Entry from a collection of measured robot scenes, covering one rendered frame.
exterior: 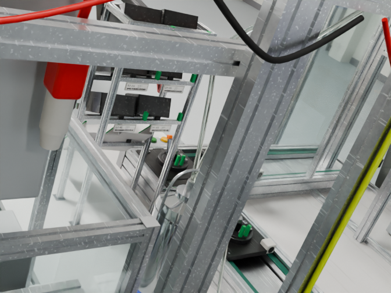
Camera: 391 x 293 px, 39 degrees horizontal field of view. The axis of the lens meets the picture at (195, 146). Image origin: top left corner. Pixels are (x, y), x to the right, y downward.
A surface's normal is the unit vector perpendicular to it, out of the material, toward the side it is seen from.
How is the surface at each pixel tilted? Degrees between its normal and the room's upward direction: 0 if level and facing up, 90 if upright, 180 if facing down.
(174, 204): 24
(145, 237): 90
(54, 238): 0
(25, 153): 90
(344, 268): 0
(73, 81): 90
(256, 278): 0
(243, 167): 90
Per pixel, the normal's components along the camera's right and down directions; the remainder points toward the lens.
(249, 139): 0.52, 0.53
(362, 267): 0.31, -0.85
